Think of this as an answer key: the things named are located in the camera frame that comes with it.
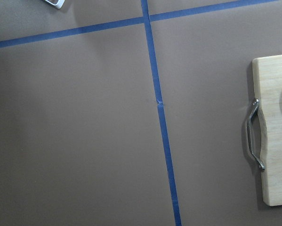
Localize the bamboo cutting board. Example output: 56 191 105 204
252 55 282 206

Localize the metal cutting board handle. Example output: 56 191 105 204
246 97 266 172

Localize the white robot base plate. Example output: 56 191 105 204
44 0 65 9

